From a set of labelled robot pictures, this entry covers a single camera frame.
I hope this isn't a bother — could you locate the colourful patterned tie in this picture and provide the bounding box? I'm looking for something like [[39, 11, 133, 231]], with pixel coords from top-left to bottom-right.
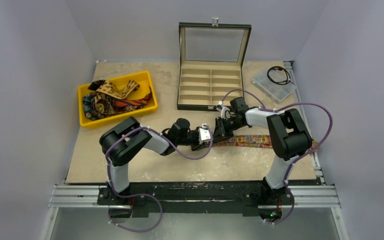
[[210, 134, 320, 154]]

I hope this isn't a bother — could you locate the yellow plastic bin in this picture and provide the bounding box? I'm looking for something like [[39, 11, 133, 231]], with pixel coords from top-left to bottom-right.
[[77, 71, 158, 129]]

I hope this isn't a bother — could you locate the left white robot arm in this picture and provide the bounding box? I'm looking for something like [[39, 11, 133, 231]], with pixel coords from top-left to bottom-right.
[[99, 117, 214, 205]]

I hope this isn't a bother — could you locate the dark blue patterned tie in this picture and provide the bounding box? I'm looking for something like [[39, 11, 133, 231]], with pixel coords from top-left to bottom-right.
[[82, 92, 116, 121]]

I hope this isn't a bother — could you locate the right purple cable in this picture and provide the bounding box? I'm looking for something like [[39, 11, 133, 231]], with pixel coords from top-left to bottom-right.
[[221, 89, 333, 227]]

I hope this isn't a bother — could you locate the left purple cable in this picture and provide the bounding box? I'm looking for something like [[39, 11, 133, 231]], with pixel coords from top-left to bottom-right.
[[105, 123, 215, 234]]

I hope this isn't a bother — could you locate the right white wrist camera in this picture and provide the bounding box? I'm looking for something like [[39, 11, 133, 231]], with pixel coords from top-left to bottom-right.
[[216, 101, 234, 119]]

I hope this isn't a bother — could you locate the tan patterned tie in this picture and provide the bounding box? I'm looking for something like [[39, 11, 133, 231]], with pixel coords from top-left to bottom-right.
[[92, 79, 140, 100]]

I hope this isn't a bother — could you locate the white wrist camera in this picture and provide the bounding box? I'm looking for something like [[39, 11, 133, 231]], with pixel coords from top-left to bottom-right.
[[216, 101, 234, 119], [197, 123, 213, 144]]

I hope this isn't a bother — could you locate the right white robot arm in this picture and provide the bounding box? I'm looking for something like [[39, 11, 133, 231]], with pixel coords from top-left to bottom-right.
[[213, 97, 313, 204]]

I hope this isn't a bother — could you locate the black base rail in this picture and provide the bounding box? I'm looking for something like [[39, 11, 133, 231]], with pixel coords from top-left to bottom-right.
[[97, 180, 295, 220]]

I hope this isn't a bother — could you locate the black compartment display case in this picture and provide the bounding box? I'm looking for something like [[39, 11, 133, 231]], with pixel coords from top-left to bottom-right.
[[176, 17, 252, 111]]

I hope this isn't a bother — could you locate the black coiled cable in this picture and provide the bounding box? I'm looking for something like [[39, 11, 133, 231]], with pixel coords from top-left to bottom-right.
[[266, 65, 292, 86]]

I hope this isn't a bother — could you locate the purple cable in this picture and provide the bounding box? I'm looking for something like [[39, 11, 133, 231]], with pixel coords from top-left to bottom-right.
[[221, 89, 333, 227], [105, 123, 215, 234]]

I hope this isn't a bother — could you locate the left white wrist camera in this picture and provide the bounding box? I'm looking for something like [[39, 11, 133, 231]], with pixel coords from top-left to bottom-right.
[[197, 123, 213, 144]]

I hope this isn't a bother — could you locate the clear plastic box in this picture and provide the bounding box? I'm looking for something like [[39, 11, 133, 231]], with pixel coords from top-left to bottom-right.
[[251, 65, 297, 103]]

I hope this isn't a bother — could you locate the orange black striped tie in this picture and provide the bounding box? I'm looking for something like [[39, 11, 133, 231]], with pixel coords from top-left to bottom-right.
[[112, 87, 153, 113]]

